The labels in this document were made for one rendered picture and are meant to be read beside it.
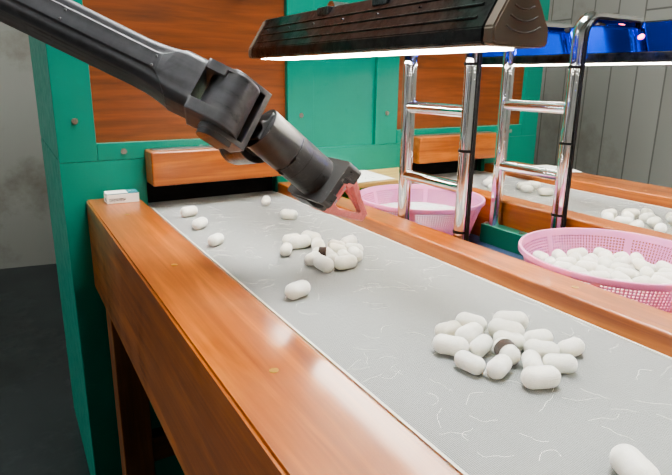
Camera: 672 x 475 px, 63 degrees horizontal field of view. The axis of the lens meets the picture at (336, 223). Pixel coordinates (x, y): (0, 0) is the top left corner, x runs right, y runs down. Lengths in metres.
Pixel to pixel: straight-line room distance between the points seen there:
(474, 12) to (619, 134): 2.29
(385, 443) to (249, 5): 1.05
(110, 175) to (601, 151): 2.30
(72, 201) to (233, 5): 0.53
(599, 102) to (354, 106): 1.74
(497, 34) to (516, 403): 0.34
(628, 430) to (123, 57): 0.60
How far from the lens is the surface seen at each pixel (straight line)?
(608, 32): 1.21
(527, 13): 0.62
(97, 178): 1.21
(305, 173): 0.70
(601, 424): 0.52
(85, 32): 0.69
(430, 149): 1.49
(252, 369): 0.49
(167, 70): 0.66
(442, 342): 0.57
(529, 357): 0.56
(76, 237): 1.23
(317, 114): 1.37
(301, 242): 0.88
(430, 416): 0.49
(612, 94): 2.90
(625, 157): 2.84
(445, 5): 0.66
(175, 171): 1.18
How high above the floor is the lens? 1.01
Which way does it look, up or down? 15 degrees down
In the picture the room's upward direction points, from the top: 1 degrees clockwise
